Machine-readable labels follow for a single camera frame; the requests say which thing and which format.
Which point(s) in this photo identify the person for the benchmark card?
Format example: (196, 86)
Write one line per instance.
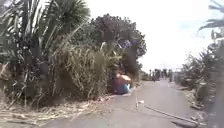
(122, 84)

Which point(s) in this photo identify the dark leafy tree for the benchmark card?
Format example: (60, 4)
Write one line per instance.
(116, 33)

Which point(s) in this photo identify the group of people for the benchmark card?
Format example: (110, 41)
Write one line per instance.
(159, 74)

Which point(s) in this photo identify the grey asphalt path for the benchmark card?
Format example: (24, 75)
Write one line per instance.
(156, 100)

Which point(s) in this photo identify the tall flax bushes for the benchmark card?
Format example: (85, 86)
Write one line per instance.
(50, 56)

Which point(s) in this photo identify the fallen long branch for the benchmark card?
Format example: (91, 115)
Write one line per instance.
(166, 114)

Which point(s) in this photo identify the dry grass litter strip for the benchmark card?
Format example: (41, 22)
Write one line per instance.
(40, 113)

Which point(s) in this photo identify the bushes with palm fronds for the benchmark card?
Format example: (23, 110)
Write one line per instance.
(203, 73)

